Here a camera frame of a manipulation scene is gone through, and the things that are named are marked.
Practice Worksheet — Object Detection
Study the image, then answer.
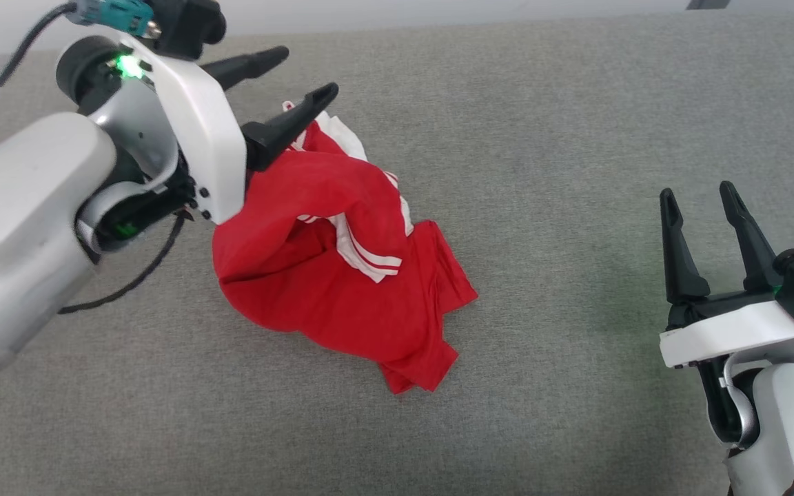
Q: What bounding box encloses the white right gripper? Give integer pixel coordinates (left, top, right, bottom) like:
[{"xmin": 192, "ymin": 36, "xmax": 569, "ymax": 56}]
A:
[{"xmin": 659, "ymin": 180, "xmax": 794, "ymax": 369}]

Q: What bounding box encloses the teal cable connector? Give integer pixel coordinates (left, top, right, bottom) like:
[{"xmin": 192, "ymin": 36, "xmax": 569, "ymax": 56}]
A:
[{"xmin": 66, "ymin": 0, "xmax": 161, "ymax": 37}]

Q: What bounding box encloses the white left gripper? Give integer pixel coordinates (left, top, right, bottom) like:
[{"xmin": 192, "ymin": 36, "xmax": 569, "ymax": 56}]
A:
[{"xmin": 116, "ymin": 34, "xmax": 340, "ymax": 225}]

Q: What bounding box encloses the red garment with white stripes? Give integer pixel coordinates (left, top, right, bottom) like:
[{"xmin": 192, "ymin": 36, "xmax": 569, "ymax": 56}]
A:
[{"xmin": 212, "ymin": 101, "xmax": 478, "ymax": 395}]

